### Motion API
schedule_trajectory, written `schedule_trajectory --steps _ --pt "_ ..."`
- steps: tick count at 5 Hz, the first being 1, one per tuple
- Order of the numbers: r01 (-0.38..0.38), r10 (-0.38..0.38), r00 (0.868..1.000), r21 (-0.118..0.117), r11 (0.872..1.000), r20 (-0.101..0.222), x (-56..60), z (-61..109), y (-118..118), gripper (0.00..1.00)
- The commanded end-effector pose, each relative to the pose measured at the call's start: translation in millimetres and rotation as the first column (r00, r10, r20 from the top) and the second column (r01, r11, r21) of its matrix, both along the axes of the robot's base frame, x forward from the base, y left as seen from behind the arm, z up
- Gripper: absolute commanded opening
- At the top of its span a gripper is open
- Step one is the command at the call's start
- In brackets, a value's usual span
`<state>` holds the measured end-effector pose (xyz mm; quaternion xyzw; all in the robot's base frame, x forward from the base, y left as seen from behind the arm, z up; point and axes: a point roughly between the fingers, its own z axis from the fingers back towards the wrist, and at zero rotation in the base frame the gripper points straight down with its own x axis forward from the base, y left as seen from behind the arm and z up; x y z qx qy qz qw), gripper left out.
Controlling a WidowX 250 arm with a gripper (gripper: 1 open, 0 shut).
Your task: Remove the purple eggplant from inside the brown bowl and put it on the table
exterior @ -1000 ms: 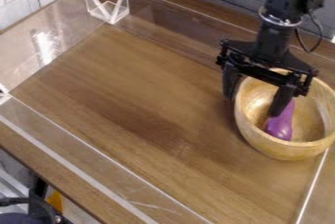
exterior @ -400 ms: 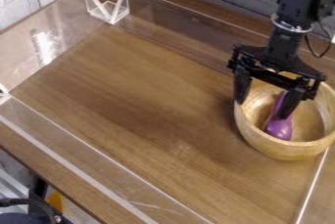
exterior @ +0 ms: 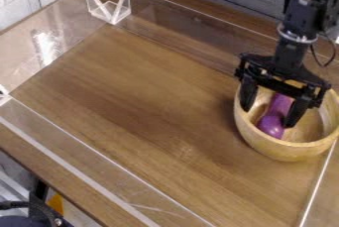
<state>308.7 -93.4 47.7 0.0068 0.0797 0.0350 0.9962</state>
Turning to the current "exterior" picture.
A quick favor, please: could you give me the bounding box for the black clamp with screw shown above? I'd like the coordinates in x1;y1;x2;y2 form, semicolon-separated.
28;193;75;227

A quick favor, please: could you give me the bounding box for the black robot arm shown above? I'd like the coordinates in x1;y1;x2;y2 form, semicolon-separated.
235;0;339;128

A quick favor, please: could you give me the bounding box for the clear acrylic tray wall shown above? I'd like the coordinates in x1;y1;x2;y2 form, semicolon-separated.
0;0;330;227

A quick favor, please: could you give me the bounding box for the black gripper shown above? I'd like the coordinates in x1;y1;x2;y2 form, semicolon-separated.
235;38;331;128

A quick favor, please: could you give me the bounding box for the brown wooden bowl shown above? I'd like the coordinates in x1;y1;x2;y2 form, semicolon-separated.
234;87;339;162

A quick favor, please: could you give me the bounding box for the purple toy eggplant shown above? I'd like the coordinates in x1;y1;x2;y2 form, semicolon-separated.
257;93;293;139

